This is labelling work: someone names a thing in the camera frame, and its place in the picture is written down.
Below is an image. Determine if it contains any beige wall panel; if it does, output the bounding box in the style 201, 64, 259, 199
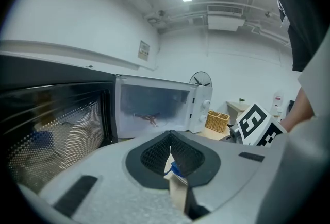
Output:
137, 40, 151, 61

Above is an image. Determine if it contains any white microwave oven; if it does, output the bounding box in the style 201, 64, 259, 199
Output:
0, 54, 214, 195

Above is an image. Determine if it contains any person's right forearm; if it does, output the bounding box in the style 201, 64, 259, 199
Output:
280, 87, 316, 133

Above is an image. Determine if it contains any light wooden desk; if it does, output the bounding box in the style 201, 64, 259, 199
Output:
226, 100, 251, 121

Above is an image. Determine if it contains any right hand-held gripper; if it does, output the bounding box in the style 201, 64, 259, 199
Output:
229, 103, 288, 148

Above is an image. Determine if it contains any black standing fan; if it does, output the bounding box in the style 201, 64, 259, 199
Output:
189, 71, 213, 88

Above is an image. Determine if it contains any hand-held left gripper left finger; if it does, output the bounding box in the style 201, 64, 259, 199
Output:
38, 129, 193, 224

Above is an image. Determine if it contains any white wall dispenser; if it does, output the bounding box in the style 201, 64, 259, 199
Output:
272, 91, 285, 108

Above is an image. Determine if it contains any white ceiling air conditioner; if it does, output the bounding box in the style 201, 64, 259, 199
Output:
207, 15, 245, 32

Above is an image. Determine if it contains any wicker basket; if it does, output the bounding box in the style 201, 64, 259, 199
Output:
204, 110, 231, 134

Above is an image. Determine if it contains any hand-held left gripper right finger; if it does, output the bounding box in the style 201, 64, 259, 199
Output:
170, 129, 287, 220

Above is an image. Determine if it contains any blue cloth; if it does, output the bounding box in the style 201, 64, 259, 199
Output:
169, 161, 187, 178

